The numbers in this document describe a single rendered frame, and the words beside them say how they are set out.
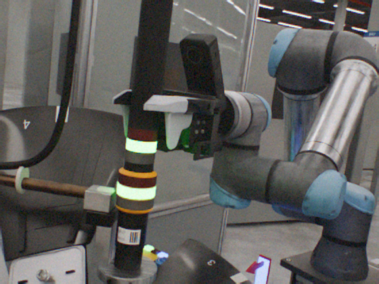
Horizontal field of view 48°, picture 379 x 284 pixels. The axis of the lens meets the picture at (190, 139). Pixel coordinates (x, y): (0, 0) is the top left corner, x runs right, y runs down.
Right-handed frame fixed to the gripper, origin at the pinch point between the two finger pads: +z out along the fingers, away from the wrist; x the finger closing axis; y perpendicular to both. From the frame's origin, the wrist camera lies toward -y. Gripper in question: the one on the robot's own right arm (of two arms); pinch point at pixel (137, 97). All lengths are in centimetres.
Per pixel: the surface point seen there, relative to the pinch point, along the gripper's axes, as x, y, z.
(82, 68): 61, -1, -55
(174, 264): 3.2, 26.7, -19.1
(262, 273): -6.4, 30.6, -35.5
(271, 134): 112, 43, -388
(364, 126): 61, 36, -687
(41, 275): 6.5, 21.1, 5.1
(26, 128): 21.2, 7.3, -3.6
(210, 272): -2.0, 27.2, -22.1
